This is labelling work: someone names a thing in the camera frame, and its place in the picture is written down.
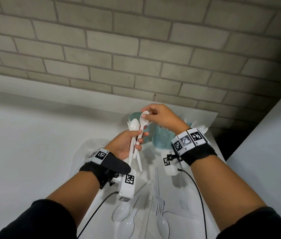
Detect person's left hand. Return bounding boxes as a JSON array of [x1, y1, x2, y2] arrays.
[[105, 129, 150, 161]]

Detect person's right hand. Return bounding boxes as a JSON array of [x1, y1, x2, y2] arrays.
[[141, 104, 191, 135]]

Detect white plastic spoon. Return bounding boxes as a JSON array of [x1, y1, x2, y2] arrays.
[[112, 181, 153, 222], [156, 215, 170, 239], [117, 195, 141, 239], [135, 111, 150, 146], [128, 118, 140, 167]]

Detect white plastic knife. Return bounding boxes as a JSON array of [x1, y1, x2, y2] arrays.
[[135, 149, 143, 172]]

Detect person's right forearm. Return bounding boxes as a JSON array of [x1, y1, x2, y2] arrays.
[[190, 155, 267, 232]]

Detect person's left forearm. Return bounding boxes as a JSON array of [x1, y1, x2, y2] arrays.
[[46, 169, 101, 228]]

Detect black marker wristband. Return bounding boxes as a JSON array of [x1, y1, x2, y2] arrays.
[[79, 148, 131, 190], [171, 128, 218, 167]]

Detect bunch of white plastic cutlery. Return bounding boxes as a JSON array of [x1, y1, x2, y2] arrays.
[[183, 119, 209, 135]]

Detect white plastic fork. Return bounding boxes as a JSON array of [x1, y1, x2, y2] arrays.
[[179, 189, 190, 212], [154, 167, 165, 217]]

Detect white cabinet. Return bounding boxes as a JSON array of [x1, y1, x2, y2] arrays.
[[226, 78, 281, 223]]

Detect black sleeve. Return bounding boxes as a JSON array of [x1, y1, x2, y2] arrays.
[[216, 206, 281, 239], [0, 199, 78, 239]]

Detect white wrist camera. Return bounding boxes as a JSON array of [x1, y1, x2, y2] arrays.
[[162, 149, 184, 177], [111, 169, 137, 202]]

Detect black cable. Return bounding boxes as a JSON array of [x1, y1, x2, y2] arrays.
[[177, 168, 208, 239], [77, 191, 120, 239]]

